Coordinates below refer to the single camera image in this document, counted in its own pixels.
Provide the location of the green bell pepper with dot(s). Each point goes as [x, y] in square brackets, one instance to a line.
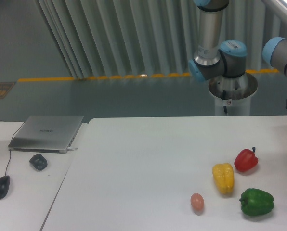
[256, 202]

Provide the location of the black computer mouse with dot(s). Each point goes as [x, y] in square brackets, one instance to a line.
[4, 186]

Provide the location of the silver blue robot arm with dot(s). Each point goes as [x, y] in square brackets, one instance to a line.
[223, 65]

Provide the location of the red bell pepper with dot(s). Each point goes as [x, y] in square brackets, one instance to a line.
[246, 160]

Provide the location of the yellow bell pepper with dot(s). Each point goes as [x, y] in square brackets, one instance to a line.
[224, 179]

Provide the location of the brown egg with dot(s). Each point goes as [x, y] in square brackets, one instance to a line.
[197, 202]

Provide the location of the white laptop plug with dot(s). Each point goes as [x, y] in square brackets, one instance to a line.
[72, 148]

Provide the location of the silver closed laptop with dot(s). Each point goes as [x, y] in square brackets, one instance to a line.
[46, 133]

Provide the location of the small black gadget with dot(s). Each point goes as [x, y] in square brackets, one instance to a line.
[38, 162]

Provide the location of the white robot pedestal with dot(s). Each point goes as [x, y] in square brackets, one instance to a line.
[232, 96]

